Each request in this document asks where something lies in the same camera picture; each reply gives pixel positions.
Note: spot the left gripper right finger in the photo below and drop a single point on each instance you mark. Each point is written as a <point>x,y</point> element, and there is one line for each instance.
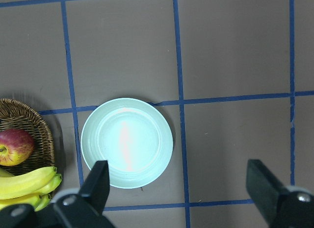
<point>281,206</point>

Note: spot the woven wicker basket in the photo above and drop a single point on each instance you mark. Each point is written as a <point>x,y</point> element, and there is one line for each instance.
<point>18,115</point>

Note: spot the light green plate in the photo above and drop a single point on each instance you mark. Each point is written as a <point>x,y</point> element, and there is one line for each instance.
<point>133,137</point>

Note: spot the red apple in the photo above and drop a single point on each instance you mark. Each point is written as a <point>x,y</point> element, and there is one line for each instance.
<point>16,145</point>

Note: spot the yellow banana bunch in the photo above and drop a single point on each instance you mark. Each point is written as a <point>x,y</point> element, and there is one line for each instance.
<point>32,188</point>

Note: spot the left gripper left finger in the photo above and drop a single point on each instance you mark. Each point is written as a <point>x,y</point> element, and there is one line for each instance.
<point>81,210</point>

